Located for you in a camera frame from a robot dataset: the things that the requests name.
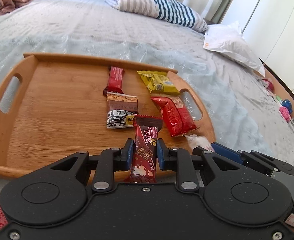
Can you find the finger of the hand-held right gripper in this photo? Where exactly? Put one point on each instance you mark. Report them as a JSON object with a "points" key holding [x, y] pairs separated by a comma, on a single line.
{"points": [[227, 152], [199, 150]]}

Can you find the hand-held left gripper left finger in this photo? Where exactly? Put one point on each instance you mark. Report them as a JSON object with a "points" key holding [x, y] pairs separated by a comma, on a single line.
{"points": [[129, 153]]}

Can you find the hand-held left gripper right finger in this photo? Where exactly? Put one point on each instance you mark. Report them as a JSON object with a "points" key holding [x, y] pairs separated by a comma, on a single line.
{"points": [[161, 155]]}

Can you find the white candy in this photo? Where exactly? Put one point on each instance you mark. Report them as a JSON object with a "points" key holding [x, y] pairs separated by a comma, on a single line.
{"points": [[198, 141]]}

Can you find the dark red chocolate wafer packet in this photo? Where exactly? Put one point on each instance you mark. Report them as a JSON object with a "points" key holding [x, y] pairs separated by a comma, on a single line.
{"points": [[144, 140]]}

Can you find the red nut packet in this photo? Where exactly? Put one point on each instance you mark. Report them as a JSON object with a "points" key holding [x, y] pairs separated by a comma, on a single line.
{"points": [[174, 115]]}

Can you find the brown peanut snack packet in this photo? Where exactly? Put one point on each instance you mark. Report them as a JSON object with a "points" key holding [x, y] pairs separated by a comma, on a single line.
{"points": [[122, 105]]}

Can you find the yellow snack packet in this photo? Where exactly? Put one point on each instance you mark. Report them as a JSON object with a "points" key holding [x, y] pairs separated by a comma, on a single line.
{"points": [[157, 81]]}

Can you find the red snack bar packet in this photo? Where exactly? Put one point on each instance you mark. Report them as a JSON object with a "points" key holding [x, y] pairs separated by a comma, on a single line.
{"points": [[115, 78]]}

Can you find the pink fluffy item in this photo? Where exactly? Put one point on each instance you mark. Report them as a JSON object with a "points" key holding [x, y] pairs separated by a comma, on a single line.
{"points": [[284, 113]]}

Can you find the small blue item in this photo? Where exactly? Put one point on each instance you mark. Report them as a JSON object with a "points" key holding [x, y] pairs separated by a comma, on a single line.
{"points": [[286, 104]]}

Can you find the small red item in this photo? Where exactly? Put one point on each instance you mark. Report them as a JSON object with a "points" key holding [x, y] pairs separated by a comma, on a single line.
{"points": [[268, 83]]}

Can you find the white pillow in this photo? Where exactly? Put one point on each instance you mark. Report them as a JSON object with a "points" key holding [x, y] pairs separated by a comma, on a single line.
{"points": [[227, 42]]}

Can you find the light blue lace bedspread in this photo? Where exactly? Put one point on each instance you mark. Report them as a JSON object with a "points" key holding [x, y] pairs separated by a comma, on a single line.
{"points": [[87, 30]]}

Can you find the white wardrobe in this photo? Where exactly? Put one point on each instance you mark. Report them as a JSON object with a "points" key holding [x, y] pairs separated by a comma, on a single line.
{"points": [[282, 30]]}

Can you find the green drape curtain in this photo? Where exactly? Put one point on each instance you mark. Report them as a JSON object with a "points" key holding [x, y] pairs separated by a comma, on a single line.
{"points": [[225, 7]]}

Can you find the striped pillow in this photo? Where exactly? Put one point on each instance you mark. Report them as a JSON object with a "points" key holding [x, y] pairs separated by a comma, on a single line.
{"points": [[147, 2]]}

